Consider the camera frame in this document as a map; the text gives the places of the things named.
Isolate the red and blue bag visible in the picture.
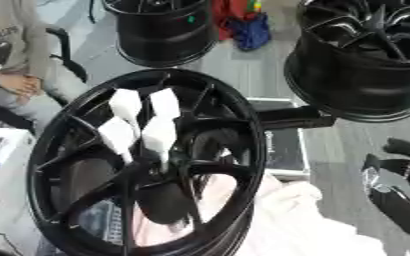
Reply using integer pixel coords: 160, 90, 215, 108
210, 0, 274, 52

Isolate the black chair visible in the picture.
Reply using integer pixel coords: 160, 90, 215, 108
44, 27, 90, 84

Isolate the person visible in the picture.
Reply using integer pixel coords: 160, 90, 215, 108
0, 0, 92, 132

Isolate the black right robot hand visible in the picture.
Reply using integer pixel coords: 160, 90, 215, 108
360, 137, 410, 256

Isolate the large black spoked wheel rim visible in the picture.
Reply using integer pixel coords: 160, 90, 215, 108
282, 0, 410, 123

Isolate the black spoked wheel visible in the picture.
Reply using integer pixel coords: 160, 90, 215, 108
24, 68, 268, 256

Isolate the white cloth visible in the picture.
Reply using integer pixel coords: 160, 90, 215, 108
133, 171, 389, 256

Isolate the white box with labels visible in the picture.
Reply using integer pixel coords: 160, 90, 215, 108
0, 125, 44, 256

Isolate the black case with silver frame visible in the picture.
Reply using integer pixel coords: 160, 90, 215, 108
245, 97, 314, 182

